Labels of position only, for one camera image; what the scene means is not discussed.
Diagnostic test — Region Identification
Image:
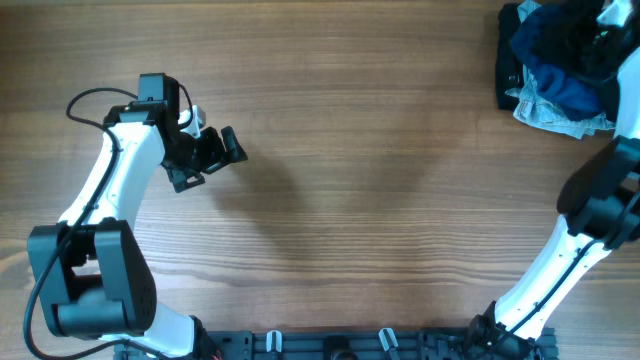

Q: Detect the black polo shirt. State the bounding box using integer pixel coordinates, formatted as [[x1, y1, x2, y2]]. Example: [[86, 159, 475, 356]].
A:
[[534, 0, 639, 84]]

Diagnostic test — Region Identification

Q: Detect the black garment in pile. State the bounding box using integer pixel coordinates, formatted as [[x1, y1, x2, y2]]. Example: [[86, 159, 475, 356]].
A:
[[495, 3, 524, 111]]

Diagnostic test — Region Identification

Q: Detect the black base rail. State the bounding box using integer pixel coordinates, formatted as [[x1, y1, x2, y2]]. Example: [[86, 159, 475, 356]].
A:
[[112, 327, 559, 360]]

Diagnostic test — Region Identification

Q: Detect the light grey garment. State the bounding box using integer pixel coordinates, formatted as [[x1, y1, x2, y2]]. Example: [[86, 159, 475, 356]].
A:
[[506, 1, 614, 139]]

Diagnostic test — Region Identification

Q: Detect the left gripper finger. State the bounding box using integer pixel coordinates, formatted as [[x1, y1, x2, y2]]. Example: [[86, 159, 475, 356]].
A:
[[200, 151, 230, 175], [221, 126, 248, 163]]

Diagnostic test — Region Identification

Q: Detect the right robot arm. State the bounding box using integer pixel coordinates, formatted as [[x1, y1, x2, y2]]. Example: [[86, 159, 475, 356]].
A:
[[459, 1, 639, 359]]

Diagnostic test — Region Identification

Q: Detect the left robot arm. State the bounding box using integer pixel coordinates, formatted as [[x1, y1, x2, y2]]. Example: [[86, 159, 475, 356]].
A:
[[23, 101, 247, 359]]

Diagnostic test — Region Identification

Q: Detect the blue garment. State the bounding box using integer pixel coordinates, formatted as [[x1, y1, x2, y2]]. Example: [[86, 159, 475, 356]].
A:
[[510, 1, 619, 122]]

